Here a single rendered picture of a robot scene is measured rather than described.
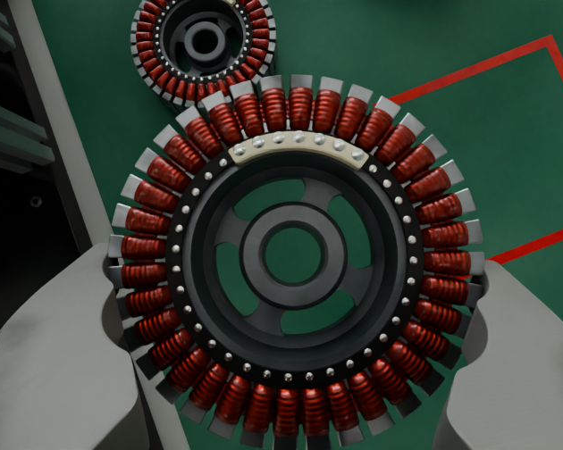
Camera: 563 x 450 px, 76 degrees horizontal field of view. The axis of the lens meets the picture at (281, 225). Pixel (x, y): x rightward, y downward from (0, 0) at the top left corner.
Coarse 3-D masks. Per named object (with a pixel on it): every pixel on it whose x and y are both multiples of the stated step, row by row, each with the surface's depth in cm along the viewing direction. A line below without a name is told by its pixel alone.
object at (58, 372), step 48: (48, 288) 9; (96, 288) 9; (0, 336) 8; (48, 336) 8; (96, 336) 8; (0, 384) 7; (48, 384) 7; (96, 384) 7; (0, 432) 6; (48, 432) 6; (96, 432) 6; (144, 432) 7
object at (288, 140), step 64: (192, 128) 11; (256, 128) 11; (320, 128) 11; (384, 128) 11; (128, 192) 11; (192, 192) 11; (320, 192) 13; (384, 192) 11; (128, 256) 10; (192, 256) 11; (256, 256) 11; (384, 256) 12; (448, 256) 10; (192, 320) 10; (256, 320) 12; (384, 320) 11; (448, 320) 10; (192, 384) 11; (256, 384) 10; (320, 384) 10; (384, 384) 10; (320, 448) 10
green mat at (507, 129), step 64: (64, 0) 32; (128, 0) 31; (320, 0) 31; (384, 0) 31; (448, 0) 31; (512, 0) 30; (64, 64) 31; (128, 64) 31; (320, 64) 30; (384, 64) 30; (448, 64) 30; (512, 64) 30; (128, 128) 31; (448, 128) 30; (512, 128) 30; (256, 192) 30; (448, 192) 29; (512, 192) 29; (320, 256) 29; (320, 320) 29; (448, 384) 28; (192, 448) 29; (256, 448) 28; (384, 448) 28
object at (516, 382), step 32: (512, 288) 10; (480, 320) 9; (512, 320) 9; (544, 320) 9; (480, 352) 9; (512, 352) 8; (544, 352) 8; (480, 384) 7; (512, 384) 7; (544, 384) 7; (448, 416) 6; (480, 416) 6; (512, 416) 6; (544, 416) 6; (448, 448) 6; (480, 448) 6; (512, 448) 6; (544, 448) 6
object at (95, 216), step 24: (24, 0) 32; (24, 24) 32; (24, 48) 32; (48, 72) 31; (48, 96) 31; (72, 120) 31; (72, 144) 31; (72, 168) 31; (96, 192) 30; (96, 216) 30; (96, 240) 30; (120, 264) 30; (120, 288) 30; (144, 384) 29; (168, 408) 29; (168, 432) 29
